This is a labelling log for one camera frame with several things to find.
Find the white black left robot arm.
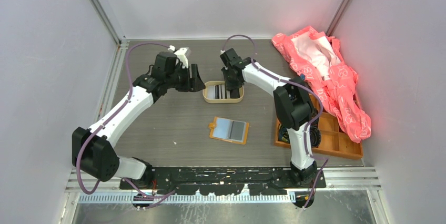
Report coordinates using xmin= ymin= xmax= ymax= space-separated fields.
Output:
xmin=72 ymin=47 xmax=205 ymax=189

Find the pink white garment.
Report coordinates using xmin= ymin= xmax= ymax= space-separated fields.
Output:
xmin=271 ymin=26 xmax=372 ymax=143

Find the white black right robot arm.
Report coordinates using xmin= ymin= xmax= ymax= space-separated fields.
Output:
xmin=220 ymin=48 xmax=317 ymax=188

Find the beige oval card tray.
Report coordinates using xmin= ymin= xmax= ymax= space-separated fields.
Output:
xmin=202 ymin=80 xmax=245 ymax=104

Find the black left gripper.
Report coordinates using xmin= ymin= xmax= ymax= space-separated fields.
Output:
xmin=166 ymin=64 xmax=205 ymax=92

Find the stack of cards in tray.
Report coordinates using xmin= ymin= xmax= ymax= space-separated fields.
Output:
xmin=206 ymin=84 xmax=229 ymax=100

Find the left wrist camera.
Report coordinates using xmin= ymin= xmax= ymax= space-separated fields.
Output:
xmin=168 ymin=45 xmax=191 ymax=68

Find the wooden compartment organizer box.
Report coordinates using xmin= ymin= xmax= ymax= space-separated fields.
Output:
xmin=273 ymin=91 xmax=364 ymax=160

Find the dark rolled tie front right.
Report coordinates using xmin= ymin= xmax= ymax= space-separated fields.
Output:
xmin=310 ymin=126 xmax=321 ymax=148

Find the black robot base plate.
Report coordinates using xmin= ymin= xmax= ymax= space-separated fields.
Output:
xmin=119 ymin=167 xmax=326 ymax=196

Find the dark rolled tie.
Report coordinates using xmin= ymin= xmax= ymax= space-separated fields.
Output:
xmin=310 ymin=126 xmax=321 ymax=148
xmin=277 ymin=125 xmax=290 ymax=144

